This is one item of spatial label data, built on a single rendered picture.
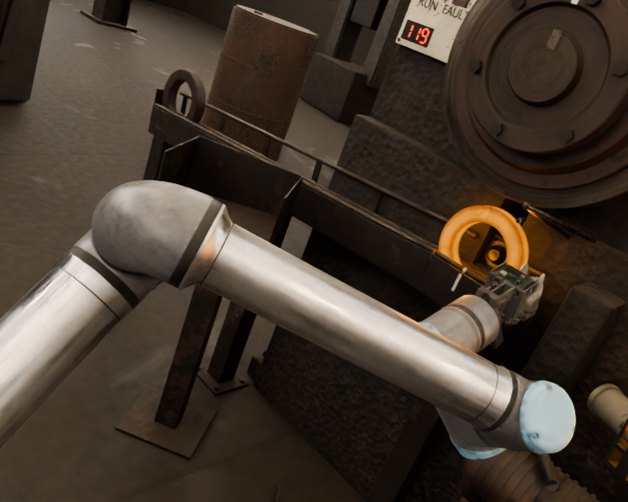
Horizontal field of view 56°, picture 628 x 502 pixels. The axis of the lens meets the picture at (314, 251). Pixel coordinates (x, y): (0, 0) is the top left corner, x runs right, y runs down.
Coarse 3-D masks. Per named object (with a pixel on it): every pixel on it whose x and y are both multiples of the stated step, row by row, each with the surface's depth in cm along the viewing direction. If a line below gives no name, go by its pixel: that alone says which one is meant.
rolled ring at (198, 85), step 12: (180, 72) 182; (192, 72) 181; (168, 84) 187; (180, 84) 187; (192, 84) 179; (168, 96) 188; (192, 96) 179; (204, 96) 179; (168, 108) 188; (192, 108) 179; (204, 108) 180; (192, 120) 180
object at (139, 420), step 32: (192, 160) 140; (224, 160) 139; (256, 160) 138; (224, 192) 142; (256, 192) 141; (288, 192) 123; (256, 224) 133; (192, 320) 140; (192, 352) 143; (192, 384) 152; (128, 416) 151; (160, 416) 151; (192, 416) 159; (192, 448) 148
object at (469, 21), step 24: (480, 0) 114; (456, 48) 118; (456, 72) 119; (456, 120) 119; (456, 144) 120; (480, 168) 116; (624, 168) 99; (504, 192) 113; (528, 192) 110; (552, 192) 107; (576, 192) 105; (600, 192) 102; (624, 192) 100
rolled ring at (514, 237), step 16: (480, 208) 119; (496, 208) 118; (448, 224) 125; (464, 224) 122; (496, 224) 117; (512, 224) 115; (448, 240) 125; (512, 240) 115; (448, 256) 125; (512, 256) 115
